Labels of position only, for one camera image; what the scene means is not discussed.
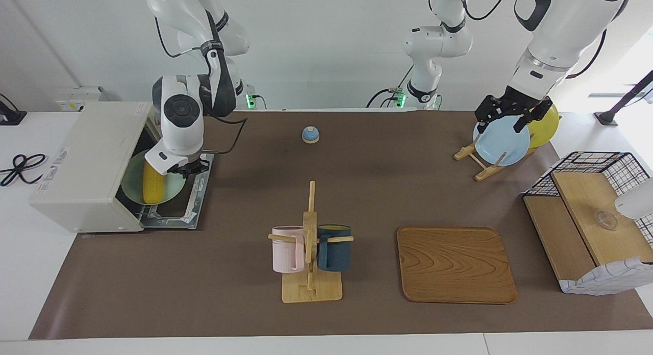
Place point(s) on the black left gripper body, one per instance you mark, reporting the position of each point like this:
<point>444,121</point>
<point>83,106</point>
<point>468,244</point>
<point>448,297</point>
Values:
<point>520,101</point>

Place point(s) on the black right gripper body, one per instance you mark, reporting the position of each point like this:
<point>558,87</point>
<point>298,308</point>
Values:
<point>191,166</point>

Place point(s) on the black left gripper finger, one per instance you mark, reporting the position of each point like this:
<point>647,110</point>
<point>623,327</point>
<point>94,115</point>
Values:
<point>521,121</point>
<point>483,120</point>

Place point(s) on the yellow corn cob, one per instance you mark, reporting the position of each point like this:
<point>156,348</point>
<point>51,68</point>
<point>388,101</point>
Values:
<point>153,186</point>

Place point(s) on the pale green plate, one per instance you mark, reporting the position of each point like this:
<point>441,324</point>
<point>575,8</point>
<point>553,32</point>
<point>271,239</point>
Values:
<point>131,184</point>

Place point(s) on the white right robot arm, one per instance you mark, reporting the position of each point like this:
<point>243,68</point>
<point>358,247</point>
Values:
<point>178,135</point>

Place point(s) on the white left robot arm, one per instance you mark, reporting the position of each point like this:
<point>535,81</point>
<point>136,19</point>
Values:
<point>561,28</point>

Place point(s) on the white toaster oven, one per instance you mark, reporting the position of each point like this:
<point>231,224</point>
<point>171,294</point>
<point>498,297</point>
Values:
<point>76,166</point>

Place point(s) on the yellow plate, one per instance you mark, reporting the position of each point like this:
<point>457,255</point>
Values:
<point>546,128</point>

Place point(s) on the light blue plate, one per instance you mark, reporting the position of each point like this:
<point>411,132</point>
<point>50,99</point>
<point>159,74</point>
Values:
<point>502,143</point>

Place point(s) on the wooden plate rack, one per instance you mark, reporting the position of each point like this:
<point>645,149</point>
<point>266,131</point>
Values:
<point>487,172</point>

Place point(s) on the brown table mat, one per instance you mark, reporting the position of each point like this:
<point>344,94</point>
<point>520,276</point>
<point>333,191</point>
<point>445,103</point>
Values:
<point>204,273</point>

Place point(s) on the small blue call bell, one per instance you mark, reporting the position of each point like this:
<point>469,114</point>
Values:
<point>310,135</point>

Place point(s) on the pink mug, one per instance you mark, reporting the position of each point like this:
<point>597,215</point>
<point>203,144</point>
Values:
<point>285,250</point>

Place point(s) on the small clear glass cup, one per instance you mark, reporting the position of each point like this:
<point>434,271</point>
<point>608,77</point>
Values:
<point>606,220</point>

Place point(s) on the blurry white object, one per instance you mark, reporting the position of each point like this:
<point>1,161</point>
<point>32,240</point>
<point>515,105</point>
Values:
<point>637,202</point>

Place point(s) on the wooden serving tray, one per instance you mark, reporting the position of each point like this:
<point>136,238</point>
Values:
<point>474,268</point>

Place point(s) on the dark blue mug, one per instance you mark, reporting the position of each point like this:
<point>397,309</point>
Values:
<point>336,253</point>

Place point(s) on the wooden mug tree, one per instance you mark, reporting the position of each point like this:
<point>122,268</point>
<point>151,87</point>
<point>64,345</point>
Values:
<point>311,294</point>

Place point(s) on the black clamp base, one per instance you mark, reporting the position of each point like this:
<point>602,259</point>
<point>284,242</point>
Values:
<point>11,118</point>

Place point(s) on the white wall box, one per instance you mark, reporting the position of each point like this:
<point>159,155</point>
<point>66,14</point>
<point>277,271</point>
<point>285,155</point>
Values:
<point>81,95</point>

